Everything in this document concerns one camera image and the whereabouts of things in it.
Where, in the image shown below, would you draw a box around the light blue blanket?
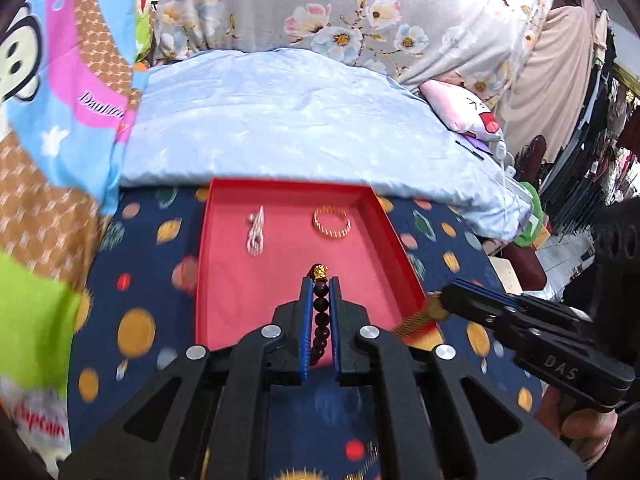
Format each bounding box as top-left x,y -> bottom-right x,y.
120,49 -> 533,240

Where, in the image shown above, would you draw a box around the colourful monkey cartoon quilt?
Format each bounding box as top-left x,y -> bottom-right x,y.
1,0 -> 158,479

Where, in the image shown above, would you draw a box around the pink white plush toy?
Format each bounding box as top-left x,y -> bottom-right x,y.
419,80 -> 502,142

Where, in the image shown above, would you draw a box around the right hand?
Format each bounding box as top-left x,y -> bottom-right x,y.
535,387 -> 618,465

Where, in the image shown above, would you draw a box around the green plastic item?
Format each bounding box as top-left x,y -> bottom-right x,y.
513,181 -> 544,247

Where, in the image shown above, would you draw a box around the gold wrist watch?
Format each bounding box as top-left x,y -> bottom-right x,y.
393,292 -> 450,338

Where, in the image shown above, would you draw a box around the gold bangle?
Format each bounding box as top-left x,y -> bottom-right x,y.
311,205 -> 352,240

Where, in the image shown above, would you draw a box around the navy planet print bedsheet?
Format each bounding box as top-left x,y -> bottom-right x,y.
67,184 -> 549,480

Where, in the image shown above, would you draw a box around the grey floral quilt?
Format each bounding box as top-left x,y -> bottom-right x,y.
154,0 -> 553,104

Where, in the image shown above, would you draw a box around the dark bead bracelet gold charms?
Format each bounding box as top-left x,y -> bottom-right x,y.
308,263 -> 330,366

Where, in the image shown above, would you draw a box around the red jewelry tray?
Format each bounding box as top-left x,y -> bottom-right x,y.
195,178 -> 426,350

